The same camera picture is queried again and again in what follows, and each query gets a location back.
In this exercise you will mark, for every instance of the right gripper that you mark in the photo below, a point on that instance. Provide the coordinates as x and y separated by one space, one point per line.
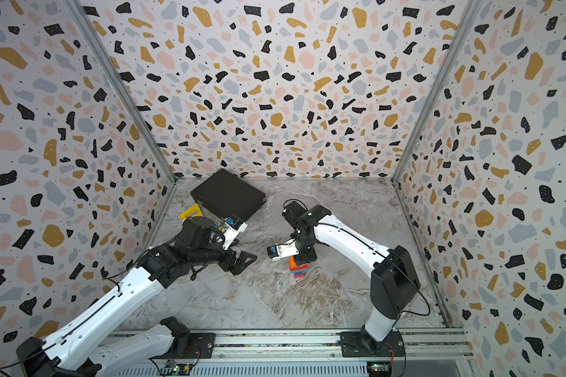
306 258

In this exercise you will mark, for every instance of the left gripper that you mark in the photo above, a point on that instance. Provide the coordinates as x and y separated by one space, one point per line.
229 264

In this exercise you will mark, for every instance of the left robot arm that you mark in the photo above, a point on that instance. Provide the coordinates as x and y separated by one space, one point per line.
77 350

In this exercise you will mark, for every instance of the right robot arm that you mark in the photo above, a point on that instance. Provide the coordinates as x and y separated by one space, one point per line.
393 280

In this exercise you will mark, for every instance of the yellow triangle piece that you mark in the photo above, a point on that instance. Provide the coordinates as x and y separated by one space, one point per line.
193 211

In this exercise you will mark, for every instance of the black flat case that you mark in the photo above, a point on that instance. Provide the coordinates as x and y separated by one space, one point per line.
226 195

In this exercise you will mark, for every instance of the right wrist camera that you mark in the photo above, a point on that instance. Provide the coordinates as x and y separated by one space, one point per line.
282 251

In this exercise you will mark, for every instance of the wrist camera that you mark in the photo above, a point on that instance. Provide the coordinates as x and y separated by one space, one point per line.
231 228
282 251

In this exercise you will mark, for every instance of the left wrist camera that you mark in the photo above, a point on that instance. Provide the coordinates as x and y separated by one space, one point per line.
231 228

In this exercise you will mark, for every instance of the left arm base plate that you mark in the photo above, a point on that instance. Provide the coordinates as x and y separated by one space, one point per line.
196 345

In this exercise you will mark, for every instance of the aluminium rail frame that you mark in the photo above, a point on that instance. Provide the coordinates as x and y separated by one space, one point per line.
315 352

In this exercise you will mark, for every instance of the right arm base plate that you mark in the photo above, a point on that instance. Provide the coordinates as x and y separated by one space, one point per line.
359 344

